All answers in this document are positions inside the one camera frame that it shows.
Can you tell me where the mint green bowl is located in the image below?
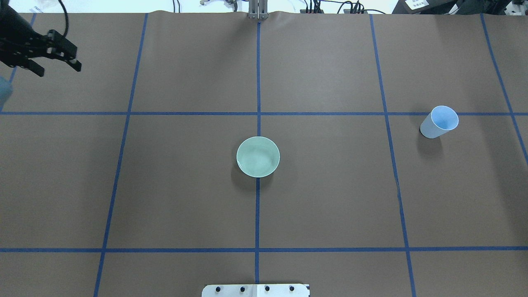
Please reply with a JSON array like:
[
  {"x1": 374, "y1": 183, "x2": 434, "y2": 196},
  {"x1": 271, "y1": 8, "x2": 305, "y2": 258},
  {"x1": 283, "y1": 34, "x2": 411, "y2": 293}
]
[{"x1": 236, "y1": 137, "x2": 281, "y2": 177}]

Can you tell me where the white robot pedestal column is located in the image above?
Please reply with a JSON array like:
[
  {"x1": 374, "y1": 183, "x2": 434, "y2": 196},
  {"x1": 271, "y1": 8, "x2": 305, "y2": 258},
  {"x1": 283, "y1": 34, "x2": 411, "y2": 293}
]
[{"x1": 201, "y1": 283, "x2": 311, "y2": 297}]

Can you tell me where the aluminium frame post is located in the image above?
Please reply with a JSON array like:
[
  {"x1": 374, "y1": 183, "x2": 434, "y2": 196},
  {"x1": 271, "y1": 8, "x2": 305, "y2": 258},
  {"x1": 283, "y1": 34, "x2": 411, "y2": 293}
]
[{"x1": 247, "y1": 0, "x2": 269, "y2": 21}]

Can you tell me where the light blue plastic cup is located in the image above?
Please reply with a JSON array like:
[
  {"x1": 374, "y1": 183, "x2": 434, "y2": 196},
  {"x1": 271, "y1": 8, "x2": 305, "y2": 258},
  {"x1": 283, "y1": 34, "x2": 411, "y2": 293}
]
[{"x1": 420, "y1": 106, "x2": 460, "y2": 139}]

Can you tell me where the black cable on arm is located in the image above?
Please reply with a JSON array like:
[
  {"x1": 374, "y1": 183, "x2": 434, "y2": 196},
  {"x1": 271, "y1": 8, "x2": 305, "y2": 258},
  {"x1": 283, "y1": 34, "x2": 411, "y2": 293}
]
[{"x1": 58, "y1": 0, "x2": 70, "y2": 38}]

